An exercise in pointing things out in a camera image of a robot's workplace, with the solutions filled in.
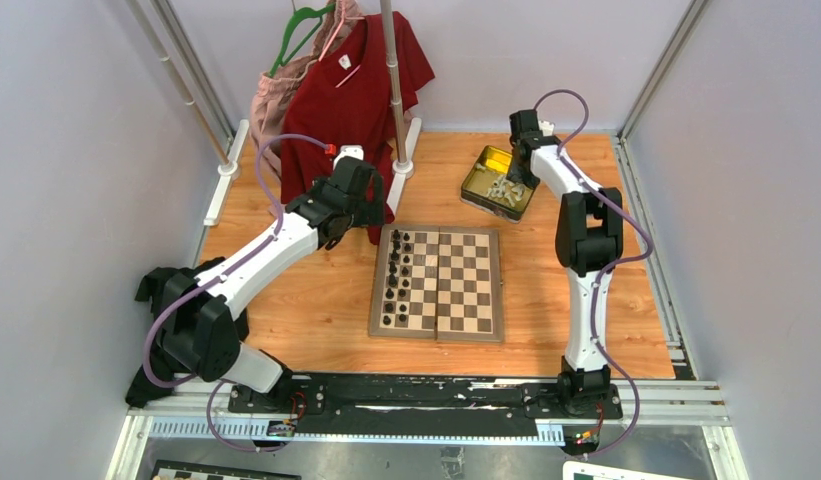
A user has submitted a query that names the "white rack base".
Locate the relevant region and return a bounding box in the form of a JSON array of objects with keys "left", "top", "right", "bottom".
[{"left": 386, "top": 116, "right": 423, "bottom": 215}]

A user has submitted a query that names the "yellow metal tin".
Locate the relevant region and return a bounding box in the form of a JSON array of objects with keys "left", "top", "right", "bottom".
[{"left": 460, "top": 145, "right": 534, "bottom": 223}]

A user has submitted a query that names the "wooden chess board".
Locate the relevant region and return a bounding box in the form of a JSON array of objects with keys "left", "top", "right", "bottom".
[{"left": 368, "top": 224, "right": 505, "bottom": 344}]

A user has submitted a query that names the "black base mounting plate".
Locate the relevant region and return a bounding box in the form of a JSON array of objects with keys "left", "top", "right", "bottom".
[{"left": 228, "top": 372, "right": 622, "bottom": 438}]

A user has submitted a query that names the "black chess pieces row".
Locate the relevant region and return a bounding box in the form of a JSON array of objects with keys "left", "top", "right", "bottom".
[{"left": 380, "top": 229, "right": 412, "bottom": 328}]

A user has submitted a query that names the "pink garment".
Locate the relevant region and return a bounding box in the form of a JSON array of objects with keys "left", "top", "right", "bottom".
[{"left": 249, "top": 0, "right": 362, "bottom": 181}]

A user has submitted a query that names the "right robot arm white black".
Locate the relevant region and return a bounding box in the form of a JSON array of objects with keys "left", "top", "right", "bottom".
[{"left": 508, "top": 109, "right": 624, "bottom": 418}]

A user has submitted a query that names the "black cloth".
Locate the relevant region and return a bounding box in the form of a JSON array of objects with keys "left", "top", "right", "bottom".
[{"left": 125, "top": 257, "right": 250, "bottom": 408}]

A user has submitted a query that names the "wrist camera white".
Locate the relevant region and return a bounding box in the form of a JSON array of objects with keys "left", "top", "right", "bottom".
[
  {"left": 538, "top": 120, "right": 555, "bottom": 136},
  {"left": 333, "top": 145, "right": 364, "bottom": 167}
]

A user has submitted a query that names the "green clothes hanger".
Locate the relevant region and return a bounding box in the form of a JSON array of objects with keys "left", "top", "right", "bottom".
[{"left": 269, "top": 0, "right": 337, "bottom": 77}]

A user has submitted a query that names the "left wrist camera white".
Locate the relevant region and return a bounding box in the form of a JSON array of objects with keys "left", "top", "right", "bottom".
[{"left": 333, "top": 145, "right": 364, "bottom": 167}]

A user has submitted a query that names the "pile of white chess pieces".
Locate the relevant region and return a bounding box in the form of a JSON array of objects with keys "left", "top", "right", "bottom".
[{"left": 485, "top": 175, "right": 527, "bottom": 207}]

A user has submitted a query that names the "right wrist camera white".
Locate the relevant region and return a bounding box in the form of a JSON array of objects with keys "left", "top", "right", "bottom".
[{"left": 538, "top": 120, "right": 555, "bottom": 136}]

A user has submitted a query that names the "red t-shirt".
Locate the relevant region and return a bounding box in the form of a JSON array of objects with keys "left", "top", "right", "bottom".
[{"left": 279, "top": 11, "right": 435, "bottom": 204}]

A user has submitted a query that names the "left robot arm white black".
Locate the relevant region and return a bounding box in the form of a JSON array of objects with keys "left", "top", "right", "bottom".
[{"left": 146, "top": 146, "right": 385, "bottom": 413}]

